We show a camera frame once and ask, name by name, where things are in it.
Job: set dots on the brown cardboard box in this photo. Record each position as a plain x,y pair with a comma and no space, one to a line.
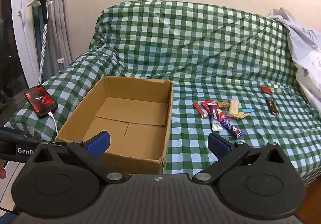
130,118

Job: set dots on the green checked blanket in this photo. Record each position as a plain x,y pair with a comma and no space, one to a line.
200,51

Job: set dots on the white door frame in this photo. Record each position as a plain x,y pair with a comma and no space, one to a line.
23,38

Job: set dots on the grey curtain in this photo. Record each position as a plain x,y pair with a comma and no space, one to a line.
61,28

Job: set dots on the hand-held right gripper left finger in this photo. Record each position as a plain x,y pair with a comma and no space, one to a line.
100,142

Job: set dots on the small blue snack packet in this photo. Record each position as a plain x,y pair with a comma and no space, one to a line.
248,110

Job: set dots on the white rice snack bar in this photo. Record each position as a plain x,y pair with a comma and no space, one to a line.
233,106

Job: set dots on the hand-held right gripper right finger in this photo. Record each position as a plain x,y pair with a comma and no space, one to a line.
217,144

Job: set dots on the red stick snack packet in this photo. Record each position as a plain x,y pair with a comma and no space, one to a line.
198,109

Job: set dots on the white door hook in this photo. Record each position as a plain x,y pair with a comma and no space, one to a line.
20,12

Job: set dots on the yellow white snack bar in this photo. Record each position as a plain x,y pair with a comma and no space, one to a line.
240,115

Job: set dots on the purple chocolate bar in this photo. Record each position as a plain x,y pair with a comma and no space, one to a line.
233,128

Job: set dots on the clear nut bar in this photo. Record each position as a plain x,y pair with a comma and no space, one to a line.
223,105

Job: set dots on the pale printed quilt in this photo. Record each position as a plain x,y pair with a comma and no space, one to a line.
306,46

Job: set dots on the long purple red snack packet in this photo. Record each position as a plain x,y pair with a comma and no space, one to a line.
214,116

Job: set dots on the white curtain clip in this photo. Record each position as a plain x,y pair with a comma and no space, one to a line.
60,60

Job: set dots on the small dark red packet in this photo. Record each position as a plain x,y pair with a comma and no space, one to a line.
265,90

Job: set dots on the black smartphone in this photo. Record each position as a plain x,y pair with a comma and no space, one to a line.
40,100

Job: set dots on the dark brown chocolate bar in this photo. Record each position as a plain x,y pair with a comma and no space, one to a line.
272,108

